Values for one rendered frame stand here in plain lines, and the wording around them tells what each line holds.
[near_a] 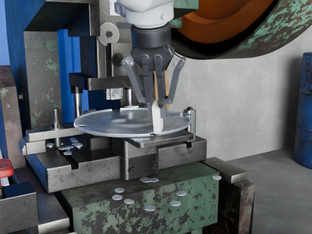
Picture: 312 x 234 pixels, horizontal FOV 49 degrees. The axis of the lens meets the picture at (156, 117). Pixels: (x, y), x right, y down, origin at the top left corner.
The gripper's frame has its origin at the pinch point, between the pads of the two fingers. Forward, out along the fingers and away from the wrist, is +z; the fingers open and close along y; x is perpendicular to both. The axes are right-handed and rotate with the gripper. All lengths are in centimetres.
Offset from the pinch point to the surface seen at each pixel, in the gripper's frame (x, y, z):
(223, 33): 40.6, 11.6, -5.2
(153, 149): 5.0, -3.0, 12.6
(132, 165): 0.2, -7.3, 14.2
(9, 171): -21.4, -22.1, -0.4
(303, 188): 127, 65, 129
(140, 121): 6.3, -6.0, 5.6
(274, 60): 225, 47, 77
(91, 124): 3.6, -17.6, 5.3
